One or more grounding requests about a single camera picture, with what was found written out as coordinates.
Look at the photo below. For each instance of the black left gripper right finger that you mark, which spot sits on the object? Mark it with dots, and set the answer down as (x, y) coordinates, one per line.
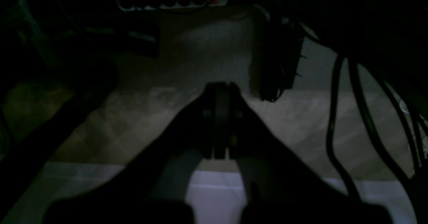
(280, 188)

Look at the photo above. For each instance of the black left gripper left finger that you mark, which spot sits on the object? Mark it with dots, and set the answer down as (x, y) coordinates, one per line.
(152, 188)

